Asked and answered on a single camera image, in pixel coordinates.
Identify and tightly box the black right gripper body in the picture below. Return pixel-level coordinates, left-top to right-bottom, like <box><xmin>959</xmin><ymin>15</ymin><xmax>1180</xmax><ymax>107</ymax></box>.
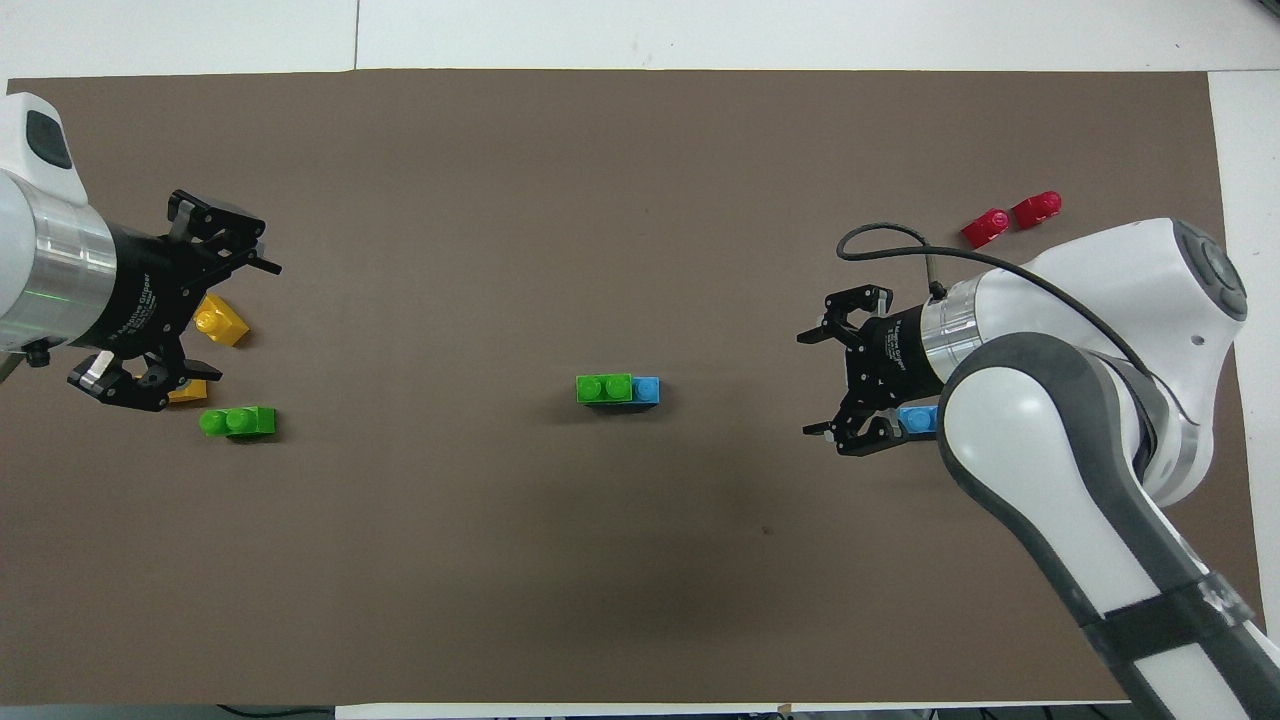
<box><xmin>846</xmin><ymin>304</ymin><xmax>947</xmax><ymax>412</ymax></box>

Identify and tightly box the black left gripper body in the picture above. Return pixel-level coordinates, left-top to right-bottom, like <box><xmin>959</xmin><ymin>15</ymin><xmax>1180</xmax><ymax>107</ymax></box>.
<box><xmin>95</xmin><ymin>226</ymin><xmax>217</xmax><ymax>377</ymax></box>

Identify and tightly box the green two-stud block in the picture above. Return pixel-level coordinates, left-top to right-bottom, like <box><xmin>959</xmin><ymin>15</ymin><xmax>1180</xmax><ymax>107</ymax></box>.
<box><xmin>199</xmin><ymin>405</ymin><xmax>278</xmax><ymax>440</ymax></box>
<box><xmin>576</xmin><ymin>373</ymin><xmax>635</xmax><ymax>405</ymax></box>

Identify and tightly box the red one-stud block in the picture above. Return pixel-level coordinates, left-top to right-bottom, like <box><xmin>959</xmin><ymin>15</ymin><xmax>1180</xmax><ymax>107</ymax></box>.
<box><xmin>1011</xmin><ymin>190</ymin><xmax>1064</xmax><ymax>231</ymax></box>
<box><xmin>960</xmin><ymin>208</ymin><xmax>1012</xmax><ymax>251</ymax></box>

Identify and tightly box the brown table mat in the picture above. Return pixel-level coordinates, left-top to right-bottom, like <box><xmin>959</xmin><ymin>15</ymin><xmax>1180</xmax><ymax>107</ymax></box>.
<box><xmin>0</xmin><ymin>68</ymin><xmax>1266</xmax><ymax>706</ymax></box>

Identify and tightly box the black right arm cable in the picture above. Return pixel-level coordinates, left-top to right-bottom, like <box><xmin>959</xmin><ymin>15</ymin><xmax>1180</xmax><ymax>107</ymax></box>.
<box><xmin>836</xmin><ymin>224</ymin><xmax>1161</xmax><ymax>381</ymax></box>

